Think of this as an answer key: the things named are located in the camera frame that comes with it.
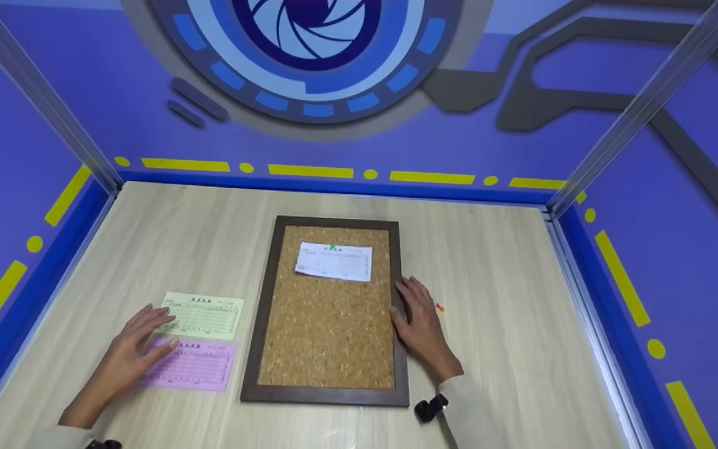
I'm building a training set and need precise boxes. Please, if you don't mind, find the person's left hand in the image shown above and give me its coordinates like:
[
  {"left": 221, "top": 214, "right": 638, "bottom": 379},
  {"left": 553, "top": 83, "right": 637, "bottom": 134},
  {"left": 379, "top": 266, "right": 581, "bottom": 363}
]
[{"left": 93, "top": 304, "right": 181, "bottom": 392}]

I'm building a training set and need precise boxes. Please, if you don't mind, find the person's right hand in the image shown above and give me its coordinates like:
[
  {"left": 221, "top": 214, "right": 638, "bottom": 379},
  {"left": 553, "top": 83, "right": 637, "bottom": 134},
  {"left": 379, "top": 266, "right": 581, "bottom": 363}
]
[{"left": 390, "top": 276, "right": 465, "bottom": 382}]

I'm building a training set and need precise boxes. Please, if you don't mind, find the person's right forearm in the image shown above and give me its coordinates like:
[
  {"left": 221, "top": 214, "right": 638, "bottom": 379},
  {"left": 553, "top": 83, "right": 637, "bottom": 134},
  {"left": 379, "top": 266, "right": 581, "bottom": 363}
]
[{"left": 437, "top": 372, "right": 510, "bottom": 449}]

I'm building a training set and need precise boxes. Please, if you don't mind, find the person's left forearm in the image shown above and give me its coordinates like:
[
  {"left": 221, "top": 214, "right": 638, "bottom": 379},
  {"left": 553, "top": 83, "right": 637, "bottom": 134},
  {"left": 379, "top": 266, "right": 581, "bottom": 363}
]
[{"left": 27, "top": 371, "right": 118, "bottom": 449}]

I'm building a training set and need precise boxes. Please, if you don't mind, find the pink form paper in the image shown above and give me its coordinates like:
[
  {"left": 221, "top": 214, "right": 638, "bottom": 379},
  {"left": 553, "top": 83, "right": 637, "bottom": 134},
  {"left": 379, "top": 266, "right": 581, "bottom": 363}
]
[{"left": 140, "top": 337, "right": 237, "bottom": 393}]

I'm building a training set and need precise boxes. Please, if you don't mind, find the green form paper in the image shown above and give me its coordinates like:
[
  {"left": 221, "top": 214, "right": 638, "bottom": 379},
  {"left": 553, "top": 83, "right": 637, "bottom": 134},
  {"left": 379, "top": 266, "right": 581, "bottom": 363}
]
[{"left": 155, "top": 291, "right": 245, "bottom": 341}]

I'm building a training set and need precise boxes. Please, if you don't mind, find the white receipt slip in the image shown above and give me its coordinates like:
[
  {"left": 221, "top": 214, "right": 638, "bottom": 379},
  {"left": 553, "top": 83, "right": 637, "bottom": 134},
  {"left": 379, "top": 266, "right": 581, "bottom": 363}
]
[{"left": 295, "top": 242, "right": 374, "bottom": 282}]

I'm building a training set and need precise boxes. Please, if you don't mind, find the cork board with dark frame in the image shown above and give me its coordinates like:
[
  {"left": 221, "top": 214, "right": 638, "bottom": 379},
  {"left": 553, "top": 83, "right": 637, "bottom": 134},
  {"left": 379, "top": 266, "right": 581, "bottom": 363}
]
[{"left": 240, "top": 215, "right": 411, "bottom": 408}]

